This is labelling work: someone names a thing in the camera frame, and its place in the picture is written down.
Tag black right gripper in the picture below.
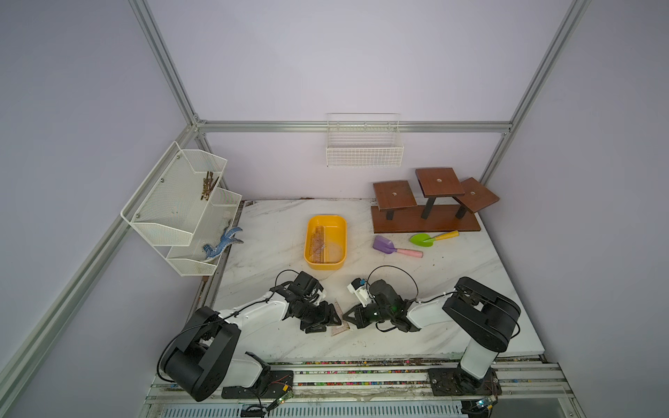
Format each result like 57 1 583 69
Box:
342 301 392 327

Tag pink triangle ruler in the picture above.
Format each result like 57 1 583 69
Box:
331 301 350 336

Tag pink stencil ruler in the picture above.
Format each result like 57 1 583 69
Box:
310 226 326 264

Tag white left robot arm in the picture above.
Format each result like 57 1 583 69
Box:
156 281 343 402

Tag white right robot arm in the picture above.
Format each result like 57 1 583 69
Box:
343 277 522 386

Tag yellow plastic storage box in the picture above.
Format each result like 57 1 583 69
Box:
303 215 348 271

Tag purple toy shovel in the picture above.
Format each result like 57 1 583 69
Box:
373 235 423 259

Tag green toy shovel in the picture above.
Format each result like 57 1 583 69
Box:
409 231 460 247

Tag brown wooden display stand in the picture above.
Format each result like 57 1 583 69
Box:
371 167 500 234

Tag white mesh lower shelf basket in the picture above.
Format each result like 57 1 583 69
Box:
167 187 242 277

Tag white mesh shelf basket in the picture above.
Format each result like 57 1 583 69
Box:
120 142 228 247
167 187 242 277

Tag brown items in basket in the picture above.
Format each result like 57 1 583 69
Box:
200 171 220 200

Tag white mesh upper shelf basket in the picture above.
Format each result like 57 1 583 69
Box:
120 142 228 247

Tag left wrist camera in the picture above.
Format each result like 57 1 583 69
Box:
287 272 324 303

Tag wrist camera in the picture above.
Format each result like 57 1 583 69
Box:
347 278 372 308
287 272 324 303

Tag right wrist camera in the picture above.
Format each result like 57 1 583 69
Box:
347 278 372 308

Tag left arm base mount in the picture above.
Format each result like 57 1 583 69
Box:
221 352 294 400

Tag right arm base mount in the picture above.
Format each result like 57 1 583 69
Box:
427 364 502 396

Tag aluminium rail base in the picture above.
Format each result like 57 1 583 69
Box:
139 358 585 417

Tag white wire wall basket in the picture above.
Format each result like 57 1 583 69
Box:
326 113 404 168

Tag aluminium frame post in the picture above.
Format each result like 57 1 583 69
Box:
129 0 212 153

